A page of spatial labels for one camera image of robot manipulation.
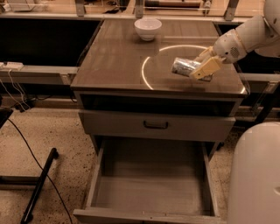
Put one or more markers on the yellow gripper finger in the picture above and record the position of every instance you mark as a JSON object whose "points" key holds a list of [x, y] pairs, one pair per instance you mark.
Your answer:
{"points": [[205, 55], [207, 67]]}

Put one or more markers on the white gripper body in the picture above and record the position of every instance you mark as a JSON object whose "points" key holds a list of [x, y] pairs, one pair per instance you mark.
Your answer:
{"points": [[227, 48]]}

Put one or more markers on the silver redbull can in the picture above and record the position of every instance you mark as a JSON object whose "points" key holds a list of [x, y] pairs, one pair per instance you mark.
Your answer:
{"points": [[185, 67]]}

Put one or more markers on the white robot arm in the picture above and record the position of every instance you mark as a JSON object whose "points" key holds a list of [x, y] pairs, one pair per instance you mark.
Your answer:
{"points": [[261, 30]]}

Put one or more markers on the grey drawer cabinet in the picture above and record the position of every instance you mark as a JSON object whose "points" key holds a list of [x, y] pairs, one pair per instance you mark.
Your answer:
{"points": [[122, 73]]}

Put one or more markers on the open lower drawer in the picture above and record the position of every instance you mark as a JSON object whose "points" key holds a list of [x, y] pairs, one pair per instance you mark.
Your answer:
{"points": [[149, 181]]}

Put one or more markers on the white ceramic bowl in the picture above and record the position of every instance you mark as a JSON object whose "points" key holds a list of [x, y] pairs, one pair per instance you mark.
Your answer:
{"points": [[147, 28]]}

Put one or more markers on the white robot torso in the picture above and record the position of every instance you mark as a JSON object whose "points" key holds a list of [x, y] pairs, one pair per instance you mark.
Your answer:
{"points": [[254, 192]]}

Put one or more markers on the white power strip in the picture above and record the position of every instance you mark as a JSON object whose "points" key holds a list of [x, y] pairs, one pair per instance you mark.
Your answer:
{"points": [[12, 65]]}

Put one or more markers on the black floor stand leg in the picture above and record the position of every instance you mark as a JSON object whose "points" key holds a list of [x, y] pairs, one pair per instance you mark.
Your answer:
{"points": [[27, 217]]}

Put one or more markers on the closed drawer with handle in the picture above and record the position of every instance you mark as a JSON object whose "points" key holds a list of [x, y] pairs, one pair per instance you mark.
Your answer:
{"points": [[173, 127]]}

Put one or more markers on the black drawer handle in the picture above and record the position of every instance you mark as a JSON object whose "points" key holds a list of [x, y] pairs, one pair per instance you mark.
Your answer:
{"points": [[156, 125]]}

